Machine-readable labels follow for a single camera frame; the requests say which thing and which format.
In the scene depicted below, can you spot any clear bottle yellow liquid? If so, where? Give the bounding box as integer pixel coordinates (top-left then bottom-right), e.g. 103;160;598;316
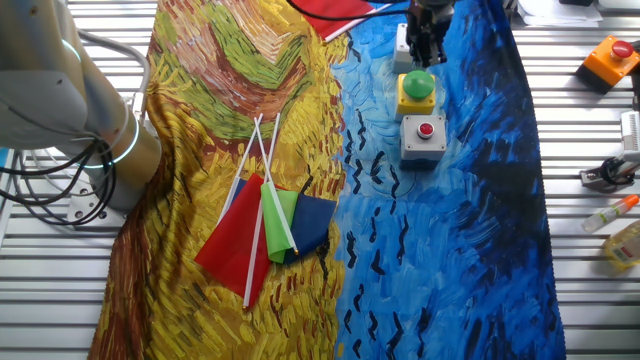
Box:
602;219;640;272

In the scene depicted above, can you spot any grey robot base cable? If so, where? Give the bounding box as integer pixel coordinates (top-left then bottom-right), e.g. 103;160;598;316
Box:
77;28;152;124

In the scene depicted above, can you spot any silver ribbed camera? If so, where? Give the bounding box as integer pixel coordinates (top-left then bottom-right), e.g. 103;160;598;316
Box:
619;109;640;164

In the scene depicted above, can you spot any grey box green button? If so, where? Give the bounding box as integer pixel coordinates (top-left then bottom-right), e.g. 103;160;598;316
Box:
392;22;415;75

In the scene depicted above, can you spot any grey box red button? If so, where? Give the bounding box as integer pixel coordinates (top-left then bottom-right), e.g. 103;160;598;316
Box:
398;113;449;170

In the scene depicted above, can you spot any large red flag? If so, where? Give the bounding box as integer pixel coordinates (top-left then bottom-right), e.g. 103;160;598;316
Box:
288;0;394;44

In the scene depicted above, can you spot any black base cable bundle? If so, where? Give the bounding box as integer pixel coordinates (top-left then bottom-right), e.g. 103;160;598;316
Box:
0;138;118;227

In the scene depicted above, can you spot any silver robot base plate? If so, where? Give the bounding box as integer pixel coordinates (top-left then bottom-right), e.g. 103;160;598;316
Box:
67;167;129;229

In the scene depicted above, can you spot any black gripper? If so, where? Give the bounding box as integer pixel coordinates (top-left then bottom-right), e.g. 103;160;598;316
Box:
404;3;455;69

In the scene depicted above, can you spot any painted wheat field cloth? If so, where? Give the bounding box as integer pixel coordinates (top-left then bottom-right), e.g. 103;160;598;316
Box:
87;0;568;360

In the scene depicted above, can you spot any small blue flag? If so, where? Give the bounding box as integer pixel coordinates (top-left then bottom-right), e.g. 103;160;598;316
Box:
217;112;339;266

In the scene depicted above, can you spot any white paper stack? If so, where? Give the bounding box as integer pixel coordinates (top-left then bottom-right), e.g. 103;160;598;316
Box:
517;0;604;29

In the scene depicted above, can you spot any yellow box green mushroom button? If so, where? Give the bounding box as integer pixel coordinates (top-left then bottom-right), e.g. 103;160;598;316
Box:
395;69;437;121

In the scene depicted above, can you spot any small red flag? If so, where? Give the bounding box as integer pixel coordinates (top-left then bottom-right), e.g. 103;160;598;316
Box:
193;112;282;311

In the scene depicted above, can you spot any orange emergency stop box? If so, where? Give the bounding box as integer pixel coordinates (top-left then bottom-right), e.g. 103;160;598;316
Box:
574;34;640;95

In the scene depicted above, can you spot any small green flag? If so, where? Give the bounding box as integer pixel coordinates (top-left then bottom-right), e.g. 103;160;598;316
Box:
252;116;301;265

